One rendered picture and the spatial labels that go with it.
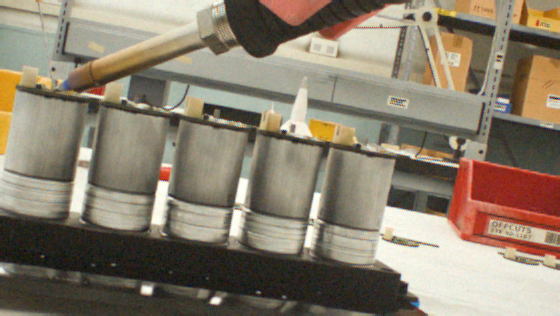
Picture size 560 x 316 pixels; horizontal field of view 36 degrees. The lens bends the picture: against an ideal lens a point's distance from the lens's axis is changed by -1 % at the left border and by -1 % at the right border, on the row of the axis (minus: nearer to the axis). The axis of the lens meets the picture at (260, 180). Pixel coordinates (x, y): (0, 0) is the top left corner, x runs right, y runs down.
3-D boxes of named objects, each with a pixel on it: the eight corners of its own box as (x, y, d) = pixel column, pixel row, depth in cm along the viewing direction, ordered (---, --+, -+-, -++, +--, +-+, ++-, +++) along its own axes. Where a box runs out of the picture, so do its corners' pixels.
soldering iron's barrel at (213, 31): (61, 103, 27) (236, 38, 23) (55, 55, 27) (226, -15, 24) (92, 108, 28) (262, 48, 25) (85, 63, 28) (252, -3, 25)
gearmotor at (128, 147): (149, 262, 29) (177, 111, 28) (76, 252, 28) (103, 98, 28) (141, 247, 31) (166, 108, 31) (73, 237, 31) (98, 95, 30)
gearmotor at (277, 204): (306, 284, 30) (335, 141, 30) (239, 275, 30) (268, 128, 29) (287, 268, 33) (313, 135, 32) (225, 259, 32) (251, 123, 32)
